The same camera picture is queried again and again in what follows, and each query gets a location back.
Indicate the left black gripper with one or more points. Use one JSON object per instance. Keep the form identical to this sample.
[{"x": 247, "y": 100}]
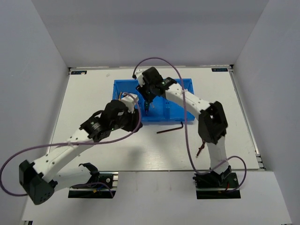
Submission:
[{"x": 133, "y": 123}]

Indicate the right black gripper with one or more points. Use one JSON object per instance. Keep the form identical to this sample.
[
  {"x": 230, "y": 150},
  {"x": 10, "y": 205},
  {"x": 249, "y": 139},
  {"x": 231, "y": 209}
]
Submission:
[{"x": 142, "y": 90}]

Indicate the long dark hex key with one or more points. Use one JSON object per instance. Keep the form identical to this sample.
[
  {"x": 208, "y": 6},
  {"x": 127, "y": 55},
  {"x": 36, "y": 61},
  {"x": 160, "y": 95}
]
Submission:
[{"x": 171, "y": 129}]

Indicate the green stubby screwdriver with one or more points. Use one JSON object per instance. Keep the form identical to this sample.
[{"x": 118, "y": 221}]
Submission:
[{"x": 147, "y": 106}]

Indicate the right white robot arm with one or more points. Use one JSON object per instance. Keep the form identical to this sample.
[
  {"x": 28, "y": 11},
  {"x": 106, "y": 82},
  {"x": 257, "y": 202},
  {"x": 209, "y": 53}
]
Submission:
[{"x": 212, "y": 122}]

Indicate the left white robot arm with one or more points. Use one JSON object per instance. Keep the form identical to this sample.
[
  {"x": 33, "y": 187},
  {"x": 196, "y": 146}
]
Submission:
[{"x": 47, "y": 174}]

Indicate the blue three-compartment bin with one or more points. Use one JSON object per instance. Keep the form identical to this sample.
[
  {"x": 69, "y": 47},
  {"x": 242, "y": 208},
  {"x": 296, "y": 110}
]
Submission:
[{"x": 160, "y": 110}]

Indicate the left corner label sticker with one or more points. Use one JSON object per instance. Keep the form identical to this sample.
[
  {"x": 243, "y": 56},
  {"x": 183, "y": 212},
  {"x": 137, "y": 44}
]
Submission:
[{"x": 78, "y": 72}]

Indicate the corner label sticker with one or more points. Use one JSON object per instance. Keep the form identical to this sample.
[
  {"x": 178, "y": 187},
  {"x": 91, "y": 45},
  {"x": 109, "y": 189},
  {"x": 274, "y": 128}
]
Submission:
[
  {"x": 219, "y": 70},
  {"x": 78, "y": 72}
]

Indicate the right corner label sticker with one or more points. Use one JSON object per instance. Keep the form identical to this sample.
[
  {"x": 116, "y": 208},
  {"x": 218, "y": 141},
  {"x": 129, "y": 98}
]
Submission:
[{"x": 219, "y": 70}]

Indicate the right bent hex key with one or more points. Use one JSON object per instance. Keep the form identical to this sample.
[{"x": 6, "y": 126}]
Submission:
[{"x": 201, "y": 148}]

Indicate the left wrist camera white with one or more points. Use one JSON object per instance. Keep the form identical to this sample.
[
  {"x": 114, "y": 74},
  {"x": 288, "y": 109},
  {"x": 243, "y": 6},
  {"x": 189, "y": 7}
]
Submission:
[{"x": 130, "y": 101}]

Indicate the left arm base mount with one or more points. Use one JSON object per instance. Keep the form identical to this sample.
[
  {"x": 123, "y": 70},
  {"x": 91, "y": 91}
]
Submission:
[{"x": 104, "y": 187}]

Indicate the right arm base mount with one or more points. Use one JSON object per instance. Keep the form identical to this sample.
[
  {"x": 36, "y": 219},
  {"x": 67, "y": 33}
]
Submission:
[{"x": 207, "y": 189}]

